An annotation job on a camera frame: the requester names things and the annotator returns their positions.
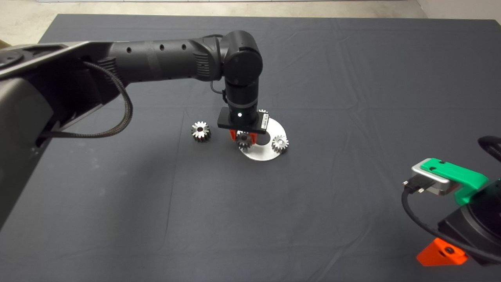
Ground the silver right camera box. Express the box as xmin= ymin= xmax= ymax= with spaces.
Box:
xmin=411 ymin=163 xmax=461 ymax=196

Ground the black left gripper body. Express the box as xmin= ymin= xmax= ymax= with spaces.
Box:
xmin=217 ymin=104 xmax=271 ymax=136

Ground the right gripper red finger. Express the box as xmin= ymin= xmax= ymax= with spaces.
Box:
xmin=416 ymin=238 xmax=469 ymax=267

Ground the green right camera mount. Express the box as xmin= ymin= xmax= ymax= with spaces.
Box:
xmin=420 ymin=158 xmax=490 ymax=205

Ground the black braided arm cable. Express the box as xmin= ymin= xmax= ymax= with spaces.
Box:
xmin=39 ymin=61 xmax=134 ymax=139

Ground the large steel gear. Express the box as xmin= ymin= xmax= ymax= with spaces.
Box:
xmin=191 ymin=121 xmax=212 ymax=143

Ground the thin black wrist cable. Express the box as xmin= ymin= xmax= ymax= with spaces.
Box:
xmin=204 ymin=34 xmax=229 ymax=95

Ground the black right camera cable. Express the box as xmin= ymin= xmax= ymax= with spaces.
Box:
xmin=401 ymin=175 xmax=501 ymax=264

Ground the dark grey table cloth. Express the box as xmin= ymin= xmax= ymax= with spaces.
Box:
xmin=0 ymin=14 xmax=501 ymax=282

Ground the round metal plate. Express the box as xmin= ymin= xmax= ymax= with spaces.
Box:
xmin=239 ymin=117 xmax=285 ymax=161

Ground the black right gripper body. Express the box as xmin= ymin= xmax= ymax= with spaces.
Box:
xmin=437 ymin=181 xmax=501 ymax=267

